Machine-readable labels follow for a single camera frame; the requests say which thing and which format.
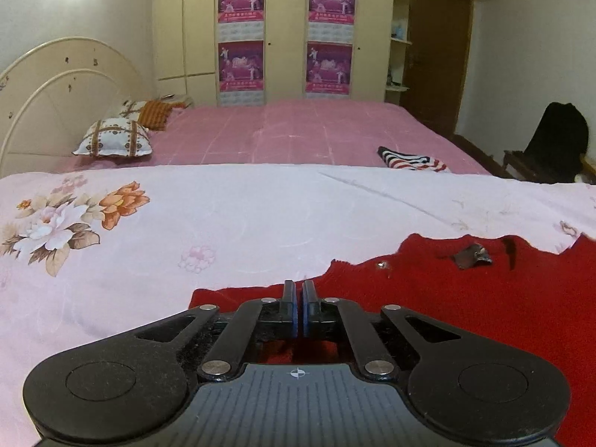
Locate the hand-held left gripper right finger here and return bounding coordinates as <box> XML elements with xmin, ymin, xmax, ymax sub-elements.
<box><xmin>302</xmin><ymin>280</ymin><xmax>461</xmax><ymax>385</ymax></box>

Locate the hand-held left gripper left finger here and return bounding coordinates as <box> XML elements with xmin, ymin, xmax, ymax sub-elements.
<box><xmin>135</xmin><ymin>280</ymin><xmax>299</xmax><ymax>383</ymax></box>

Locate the red sequined sweater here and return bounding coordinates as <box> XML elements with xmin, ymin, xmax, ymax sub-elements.
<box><xmin>191</xmin><ymin>233</ymin><xmax>596</xmax><ymax>438</ymax></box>

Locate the white floral bedsheet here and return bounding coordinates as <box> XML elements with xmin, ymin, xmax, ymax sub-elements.
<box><xmin>0</xmin><ymin>163</ymin><xmax>596</xmax><ymax>447</ymax></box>

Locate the pink bedsheet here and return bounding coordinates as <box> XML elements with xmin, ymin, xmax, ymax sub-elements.
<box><xmin>56</xmin><ymin>99</ymin><xmax>494</xmax><ymax>178</ymax></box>

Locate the striped folded cloth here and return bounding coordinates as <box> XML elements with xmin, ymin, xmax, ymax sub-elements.
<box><xmin>377</xmin><ymin>146</ymin><xmax>450</xmax><ymax>173</ymax></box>

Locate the orange striped cushion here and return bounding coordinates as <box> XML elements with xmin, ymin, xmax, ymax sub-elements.
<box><xmin>139</xmin><ymin>98</ymin><xmax>193</xmax><ymax>131</ymax></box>

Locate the large white patterned pillow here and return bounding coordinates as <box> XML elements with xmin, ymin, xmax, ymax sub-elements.
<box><xmin>73</xmin><ymin>118</ymin><xmax>153</xmax><ymax>156</ymax></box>

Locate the small white patterned pillow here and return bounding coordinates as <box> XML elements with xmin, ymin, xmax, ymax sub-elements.
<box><xmin>118</xmin><ymin>99</ymin><xmax>150</xmax><ymax>119</ymax></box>

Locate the cream wardrobe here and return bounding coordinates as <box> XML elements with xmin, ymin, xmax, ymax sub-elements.
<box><xmin>153</xmin><ymin>0</ymin><xmax>506</xmax><ymax>108</ymax></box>

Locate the cream corner shelf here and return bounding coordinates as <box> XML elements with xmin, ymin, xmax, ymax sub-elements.
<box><xmin>384</xmin><ymin>0</ymin><xmax>416</xmax><ymax>105</ymax></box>

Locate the brown wooden door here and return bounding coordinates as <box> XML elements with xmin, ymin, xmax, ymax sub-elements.
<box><xmin>403</xmin><ymin>0</ymin><xmax>475</xmax><ymax>138</ymax></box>

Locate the black jacket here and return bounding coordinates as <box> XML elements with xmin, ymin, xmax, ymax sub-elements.
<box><xmin>524</xmin><ymin>101</ymin><xmax>590</xmax><ymax>182</ymax></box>

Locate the cream round headboard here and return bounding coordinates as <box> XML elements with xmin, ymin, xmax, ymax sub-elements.
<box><xmin>0</xmin><ymin>36</ymin><xmax>156</xmax><ymax>178</ymax></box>

